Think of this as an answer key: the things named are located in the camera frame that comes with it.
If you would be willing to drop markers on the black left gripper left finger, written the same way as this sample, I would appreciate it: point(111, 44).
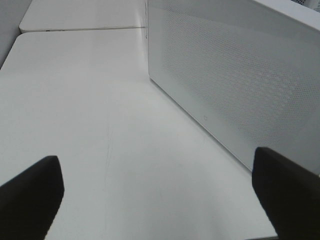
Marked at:
point(30, 201)

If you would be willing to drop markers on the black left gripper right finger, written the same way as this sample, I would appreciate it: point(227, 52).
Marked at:
point(289, 195)

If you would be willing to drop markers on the white microwave door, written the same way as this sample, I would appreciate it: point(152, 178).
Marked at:
point(248, 71)

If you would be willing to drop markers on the white adjoining table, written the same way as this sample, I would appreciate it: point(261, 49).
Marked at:
point(80, 15)

